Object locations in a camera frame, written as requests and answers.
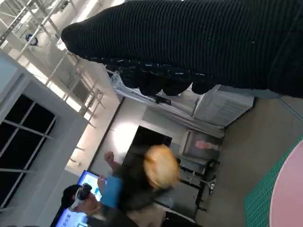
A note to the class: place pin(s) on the grey glass-front cabinet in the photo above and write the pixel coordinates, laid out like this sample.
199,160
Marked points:
194,151

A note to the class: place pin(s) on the person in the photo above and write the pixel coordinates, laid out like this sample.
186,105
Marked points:
93,206

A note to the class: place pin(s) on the white vented cabinet on casters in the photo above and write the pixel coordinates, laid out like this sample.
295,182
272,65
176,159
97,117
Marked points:
222,106

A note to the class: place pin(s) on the black cabinet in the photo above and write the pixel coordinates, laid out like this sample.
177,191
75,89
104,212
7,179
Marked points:
151,137

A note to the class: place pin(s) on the pink bowl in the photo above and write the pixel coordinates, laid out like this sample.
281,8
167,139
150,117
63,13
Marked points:
291,189

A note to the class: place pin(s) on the dark window with white frame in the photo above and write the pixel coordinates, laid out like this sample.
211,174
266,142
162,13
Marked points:
23,146

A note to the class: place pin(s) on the green cutting mat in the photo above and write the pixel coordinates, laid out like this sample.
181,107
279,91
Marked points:
258,201

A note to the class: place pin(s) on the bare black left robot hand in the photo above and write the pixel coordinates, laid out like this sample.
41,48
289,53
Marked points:
111,192

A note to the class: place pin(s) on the blue-lit monitor screen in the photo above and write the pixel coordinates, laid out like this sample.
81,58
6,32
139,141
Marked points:
71,218
88,179

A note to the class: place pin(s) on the white VR headset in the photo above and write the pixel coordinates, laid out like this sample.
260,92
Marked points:
79,196

